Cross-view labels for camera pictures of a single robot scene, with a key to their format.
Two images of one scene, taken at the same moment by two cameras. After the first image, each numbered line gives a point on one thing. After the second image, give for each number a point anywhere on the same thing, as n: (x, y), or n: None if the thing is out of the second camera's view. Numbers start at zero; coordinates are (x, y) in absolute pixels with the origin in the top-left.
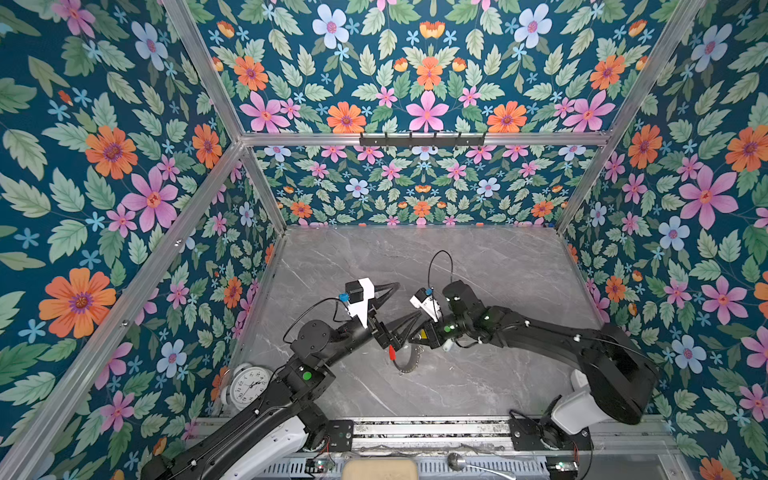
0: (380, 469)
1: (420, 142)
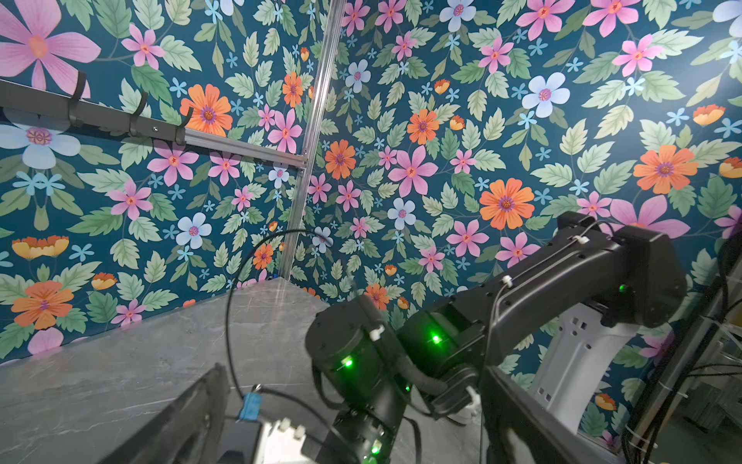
0: None
1: (23, 98)
